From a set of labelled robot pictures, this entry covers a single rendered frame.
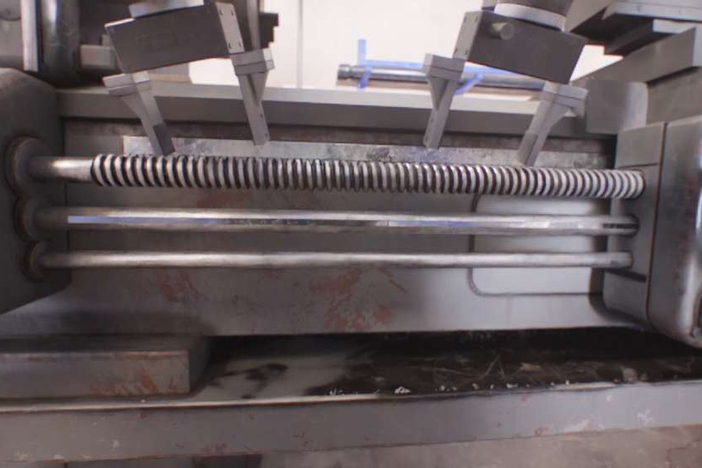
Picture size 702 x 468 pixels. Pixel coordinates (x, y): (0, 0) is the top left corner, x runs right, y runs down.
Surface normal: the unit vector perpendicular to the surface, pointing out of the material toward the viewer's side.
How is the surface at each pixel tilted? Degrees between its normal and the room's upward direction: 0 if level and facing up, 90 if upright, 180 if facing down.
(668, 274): 90
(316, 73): 90
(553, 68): 113
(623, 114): 90
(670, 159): 90
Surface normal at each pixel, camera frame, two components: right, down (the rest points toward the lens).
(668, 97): -0.99, -0.01
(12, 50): 0.11, 0.11
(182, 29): -0.10, 0.49
